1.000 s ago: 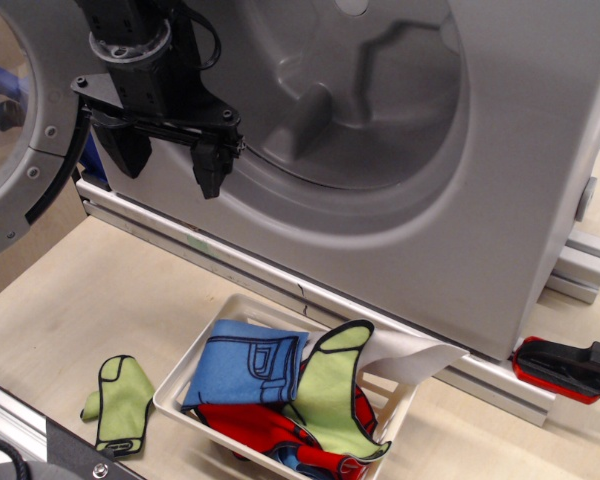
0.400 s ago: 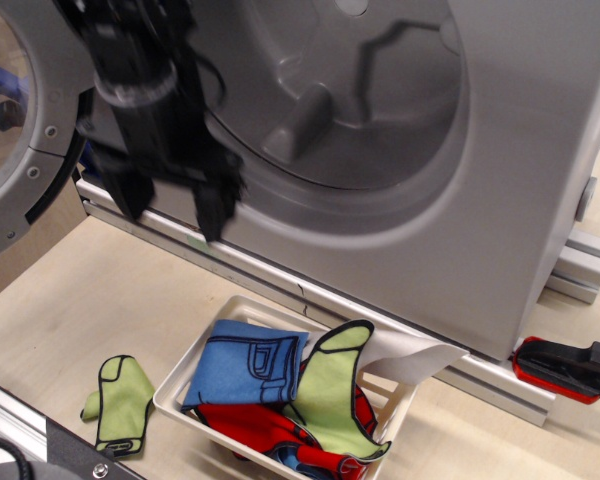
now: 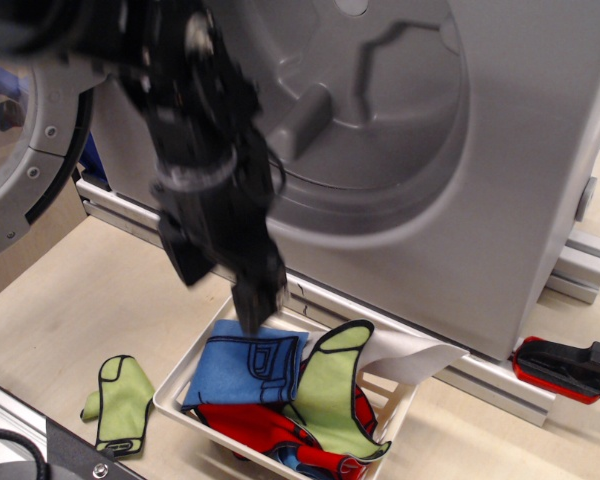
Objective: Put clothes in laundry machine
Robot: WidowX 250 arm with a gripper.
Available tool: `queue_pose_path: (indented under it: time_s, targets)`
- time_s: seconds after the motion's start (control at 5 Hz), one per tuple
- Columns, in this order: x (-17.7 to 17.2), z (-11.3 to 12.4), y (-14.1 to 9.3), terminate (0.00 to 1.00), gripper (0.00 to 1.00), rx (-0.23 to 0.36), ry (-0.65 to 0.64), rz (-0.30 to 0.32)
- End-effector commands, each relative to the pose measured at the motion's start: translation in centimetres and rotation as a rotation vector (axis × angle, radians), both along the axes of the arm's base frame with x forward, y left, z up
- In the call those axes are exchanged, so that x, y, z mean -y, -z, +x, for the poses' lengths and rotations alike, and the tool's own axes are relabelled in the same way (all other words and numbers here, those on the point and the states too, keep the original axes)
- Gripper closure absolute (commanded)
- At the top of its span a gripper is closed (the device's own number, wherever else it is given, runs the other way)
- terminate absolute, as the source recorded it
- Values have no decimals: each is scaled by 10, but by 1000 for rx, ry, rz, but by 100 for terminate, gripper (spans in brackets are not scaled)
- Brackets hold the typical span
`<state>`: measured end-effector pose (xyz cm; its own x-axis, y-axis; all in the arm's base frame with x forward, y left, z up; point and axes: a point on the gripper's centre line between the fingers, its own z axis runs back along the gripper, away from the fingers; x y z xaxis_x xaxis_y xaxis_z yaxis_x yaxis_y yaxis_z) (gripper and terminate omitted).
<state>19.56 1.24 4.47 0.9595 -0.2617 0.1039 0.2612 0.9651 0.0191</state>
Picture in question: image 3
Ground grey toy washing machine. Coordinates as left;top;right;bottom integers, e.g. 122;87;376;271
77;0;600;362

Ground red felt shirt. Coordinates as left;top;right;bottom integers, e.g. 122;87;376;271
184;387;377;479

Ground black mount plate with cable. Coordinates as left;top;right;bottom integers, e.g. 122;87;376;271
0;422;142;479

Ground blue felt jeans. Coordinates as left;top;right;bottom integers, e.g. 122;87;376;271
182;319;308;410

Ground white felt cloth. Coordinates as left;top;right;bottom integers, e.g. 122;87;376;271
302;322;468;386

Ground green felt sock in basket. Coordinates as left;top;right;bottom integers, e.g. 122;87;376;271
283;320;391;462

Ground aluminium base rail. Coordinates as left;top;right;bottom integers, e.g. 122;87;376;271
74;178;600;428

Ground aluminium table edge rail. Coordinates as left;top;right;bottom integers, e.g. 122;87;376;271
0;387;47;463

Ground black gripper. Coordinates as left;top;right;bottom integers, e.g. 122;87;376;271
149;164;289;336

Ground blue felt cloth in basket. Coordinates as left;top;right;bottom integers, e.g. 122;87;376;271
271;445;325;479

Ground green felt sock on table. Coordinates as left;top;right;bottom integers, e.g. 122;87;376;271
80;355;155;458

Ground grey round washer door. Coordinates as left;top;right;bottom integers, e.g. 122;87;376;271
0;56;103;253

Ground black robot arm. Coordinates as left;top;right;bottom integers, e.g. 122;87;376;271
0;1;286;335

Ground red black clamp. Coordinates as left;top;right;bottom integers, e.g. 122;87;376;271
512;337;600;405

